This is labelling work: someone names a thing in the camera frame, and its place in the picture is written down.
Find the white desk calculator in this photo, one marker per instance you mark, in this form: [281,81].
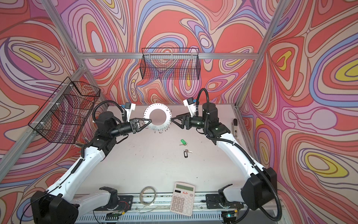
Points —
[182,202]

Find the aluminium front rail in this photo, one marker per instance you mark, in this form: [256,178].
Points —
[159,211]

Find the white black remote control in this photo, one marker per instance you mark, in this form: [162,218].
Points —
[234,125]

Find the black wire basket left wall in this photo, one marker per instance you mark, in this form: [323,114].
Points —
[62,117]

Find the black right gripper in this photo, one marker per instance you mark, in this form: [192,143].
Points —
[184,121]

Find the black wire basket wall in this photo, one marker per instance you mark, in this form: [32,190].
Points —
[170,63]
[62,117]

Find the key with green tag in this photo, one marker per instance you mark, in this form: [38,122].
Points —
[183,142]

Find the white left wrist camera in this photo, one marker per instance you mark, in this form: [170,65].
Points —
[127,109]

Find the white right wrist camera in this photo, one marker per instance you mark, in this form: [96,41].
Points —
[190,103]

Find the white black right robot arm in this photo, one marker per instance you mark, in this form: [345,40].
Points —
[259,190]

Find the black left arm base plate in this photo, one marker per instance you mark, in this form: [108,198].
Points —
[122,203]

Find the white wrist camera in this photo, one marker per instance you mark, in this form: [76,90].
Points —
[127,109]
[190,103]

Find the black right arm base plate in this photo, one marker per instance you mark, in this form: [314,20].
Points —
[218,201]

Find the clear tape roll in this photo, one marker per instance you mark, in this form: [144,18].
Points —
[147,196]

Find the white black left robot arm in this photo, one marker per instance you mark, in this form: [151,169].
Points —
[57,205]

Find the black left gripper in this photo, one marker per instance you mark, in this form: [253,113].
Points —
[134,126]

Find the black wire basket back wall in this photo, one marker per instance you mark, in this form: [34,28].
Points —
[170,63]

